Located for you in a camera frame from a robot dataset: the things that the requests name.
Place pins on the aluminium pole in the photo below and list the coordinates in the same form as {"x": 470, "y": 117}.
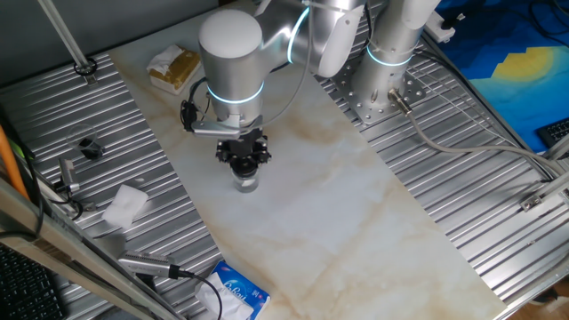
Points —
{"x": 66, "y": 40}

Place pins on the white marble pattern slab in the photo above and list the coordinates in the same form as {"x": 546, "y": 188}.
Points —
{"x": 333, "y": 244}

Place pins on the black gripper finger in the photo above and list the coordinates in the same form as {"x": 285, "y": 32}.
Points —
{"x": 224, "y": 152}
{"x": 263, "y": 151}

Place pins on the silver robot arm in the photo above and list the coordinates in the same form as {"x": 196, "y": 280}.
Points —
{"x": 231, "y": 66}

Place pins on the white power strip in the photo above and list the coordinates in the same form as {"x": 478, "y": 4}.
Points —
{"x": 438, "y": 26}

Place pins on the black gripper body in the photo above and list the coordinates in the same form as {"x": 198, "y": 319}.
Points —
{"x": 245, "y": 143}

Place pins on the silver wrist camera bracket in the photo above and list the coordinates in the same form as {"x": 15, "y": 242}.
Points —
{"x": 218, "y": 129}

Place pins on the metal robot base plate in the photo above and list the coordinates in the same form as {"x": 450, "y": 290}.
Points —
{"x": 369, "y": 109}

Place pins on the aluminium corner bracket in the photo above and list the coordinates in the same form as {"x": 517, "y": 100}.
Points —
{"x": 533, "y": 201}

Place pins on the gold tissue pack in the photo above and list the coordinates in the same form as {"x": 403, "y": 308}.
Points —
{"x": 175, "y": 71}

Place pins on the aluminium frame beam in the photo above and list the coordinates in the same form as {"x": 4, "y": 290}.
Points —
{"x": 66, "y": 249}

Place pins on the blue tissue pack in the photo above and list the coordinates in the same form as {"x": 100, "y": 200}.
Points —
{"x": 249, "y": 293}

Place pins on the blue and yellow mat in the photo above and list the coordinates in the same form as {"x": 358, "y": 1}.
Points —
{"x": 511, "y": 66}

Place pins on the black keyboard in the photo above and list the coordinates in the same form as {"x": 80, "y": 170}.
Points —
{"x": 26, "y": 289}
{"x": 555, "y": 131}

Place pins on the clear glass jar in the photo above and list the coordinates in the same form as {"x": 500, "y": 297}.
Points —
{"x": 245, "y": 184}

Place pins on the orange pole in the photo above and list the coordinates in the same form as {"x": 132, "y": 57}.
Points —
{"x": 10, "y": 164}

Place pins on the clear plastic measuring cup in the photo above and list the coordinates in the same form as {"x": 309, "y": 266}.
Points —
{"x": 89, "y": 146}

